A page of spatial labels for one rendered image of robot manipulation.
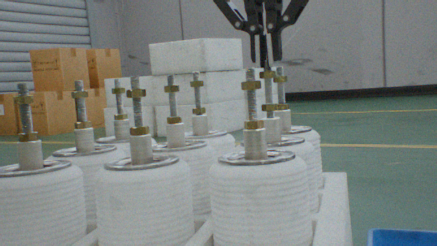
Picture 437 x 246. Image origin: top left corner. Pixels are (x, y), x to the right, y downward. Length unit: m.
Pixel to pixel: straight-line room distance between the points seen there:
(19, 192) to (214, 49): 2.68
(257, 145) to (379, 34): 5.30
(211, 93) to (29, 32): 3.80
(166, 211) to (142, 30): 6.90
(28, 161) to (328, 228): 0.31
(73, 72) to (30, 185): 3.77
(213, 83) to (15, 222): 2.65
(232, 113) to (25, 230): 2.78
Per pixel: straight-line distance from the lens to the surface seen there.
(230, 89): 3.34
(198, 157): 0.66
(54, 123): 4.23
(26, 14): 6.72
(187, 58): 3.20
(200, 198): 0.67
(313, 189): 0.66
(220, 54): 3.26
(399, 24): 5.77
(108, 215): 0.57
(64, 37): 6.96
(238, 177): 0.52
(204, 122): 0.80
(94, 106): 4.46
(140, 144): 0.58
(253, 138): 0.55
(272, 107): 0.66
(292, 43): 6.19
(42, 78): 4.44
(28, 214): 0.60
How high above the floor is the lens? 0.34
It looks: 5 degrees down
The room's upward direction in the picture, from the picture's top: 4 degrees counter-clockwise
